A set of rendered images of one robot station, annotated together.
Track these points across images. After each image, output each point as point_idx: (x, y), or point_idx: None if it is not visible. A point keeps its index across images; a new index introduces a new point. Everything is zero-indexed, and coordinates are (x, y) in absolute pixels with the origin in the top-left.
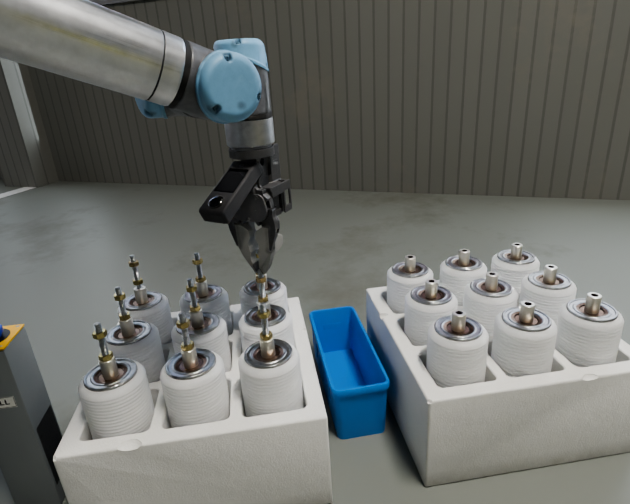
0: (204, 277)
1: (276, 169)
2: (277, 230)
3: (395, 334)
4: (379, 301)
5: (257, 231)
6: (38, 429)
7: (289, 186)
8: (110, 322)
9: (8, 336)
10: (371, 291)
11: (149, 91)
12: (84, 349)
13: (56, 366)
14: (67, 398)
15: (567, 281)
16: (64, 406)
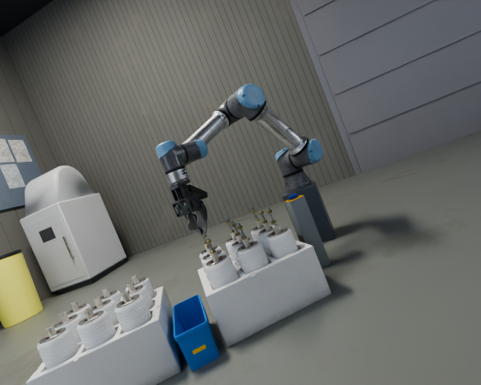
0: (241, 237)
1: (175, 197)
2: (186, 217)
3: (159, 299)
4: (155, 313)
5: (194, 214)
6: (298, 235)
7: (173, 206)
8: (441, 306)
9: (288, 200)
10: (156, 318)
11: None
12: (413, 286)
13: (410, 274)
14: (366, 274)
15: (59, 322)
16: (360, 273)
